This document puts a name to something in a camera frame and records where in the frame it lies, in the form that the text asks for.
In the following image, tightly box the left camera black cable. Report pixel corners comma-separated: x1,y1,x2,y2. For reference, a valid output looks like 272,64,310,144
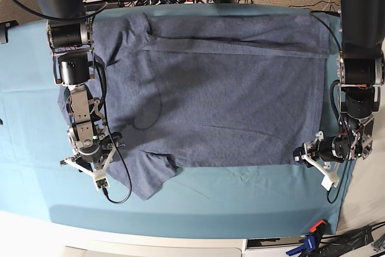
326,79,356,205

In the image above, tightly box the robot's left gripper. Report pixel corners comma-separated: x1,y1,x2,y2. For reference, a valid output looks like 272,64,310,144
293,131,339,179

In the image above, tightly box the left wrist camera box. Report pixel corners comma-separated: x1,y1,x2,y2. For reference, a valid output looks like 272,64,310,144
321,176,339,191

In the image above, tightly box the right camera black cable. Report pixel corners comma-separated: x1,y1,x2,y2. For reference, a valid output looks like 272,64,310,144
93,55,133,205

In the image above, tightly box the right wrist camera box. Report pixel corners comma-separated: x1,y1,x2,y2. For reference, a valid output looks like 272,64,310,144
93,175,109,191

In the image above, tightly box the blue-grey T-shirt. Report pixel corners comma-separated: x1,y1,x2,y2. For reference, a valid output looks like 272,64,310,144
93,13,329,200

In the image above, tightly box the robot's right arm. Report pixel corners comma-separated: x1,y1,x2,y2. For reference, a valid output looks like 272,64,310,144
37,0,117,179

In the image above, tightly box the black bag, bottom right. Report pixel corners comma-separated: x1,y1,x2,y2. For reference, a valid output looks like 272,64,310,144
315,226,374,257

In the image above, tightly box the teal table cloth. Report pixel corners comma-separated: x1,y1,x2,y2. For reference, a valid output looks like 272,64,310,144
1,4,351,238

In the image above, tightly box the camera black cable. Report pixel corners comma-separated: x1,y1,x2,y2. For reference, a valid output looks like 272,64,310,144
326,79,356,205
93,55,133,205

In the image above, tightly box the black bracket, left edge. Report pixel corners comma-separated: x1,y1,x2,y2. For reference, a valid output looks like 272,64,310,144
0,20,19,44

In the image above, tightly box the robot's right gripper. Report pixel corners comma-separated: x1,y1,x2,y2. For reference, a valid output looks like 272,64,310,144
60,132,125,176

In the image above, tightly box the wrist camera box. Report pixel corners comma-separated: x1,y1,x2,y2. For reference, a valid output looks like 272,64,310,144
321,176,339,191
93,175,109,191

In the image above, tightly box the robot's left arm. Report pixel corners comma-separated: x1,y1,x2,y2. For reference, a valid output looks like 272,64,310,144
293,0,384,182

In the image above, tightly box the blue orange clamp, bottom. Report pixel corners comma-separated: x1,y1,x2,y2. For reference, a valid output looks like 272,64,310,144
286,219,327,256

